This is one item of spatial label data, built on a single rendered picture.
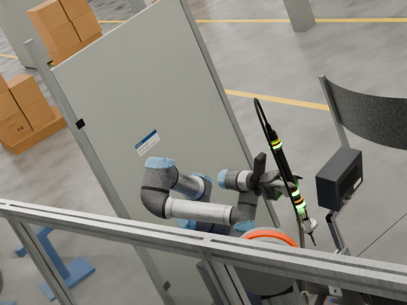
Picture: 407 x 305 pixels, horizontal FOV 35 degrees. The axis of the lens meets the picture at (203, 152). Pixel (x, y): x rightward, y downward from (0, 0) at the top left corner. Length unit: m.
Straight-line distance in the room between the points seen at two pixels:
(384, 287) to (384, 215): 3.73
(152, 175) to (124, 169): 1.43
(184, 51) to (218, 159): 0.80
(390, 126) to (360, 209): 0.85
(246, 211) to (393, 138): 2.16
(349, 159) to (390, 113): 1.25
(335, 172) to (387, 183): 2.16
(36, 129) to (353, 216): 5.90
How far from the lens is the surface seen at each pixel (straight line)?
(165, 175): 2.56
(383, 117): 4.37
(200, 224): 2.93
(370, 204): 4.97
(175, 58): 4.26
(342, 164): 3.06
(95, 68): 3.86
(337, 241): 3.14
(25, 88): 9.59
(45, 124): 9.73
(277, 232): 1.46
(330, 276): 1.15
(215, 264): 1.34
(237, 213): 2.43
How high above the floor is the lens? 2.74
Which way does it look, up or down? 24 degrees down
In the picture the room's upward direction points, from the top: 24 degrees counter-clockwise
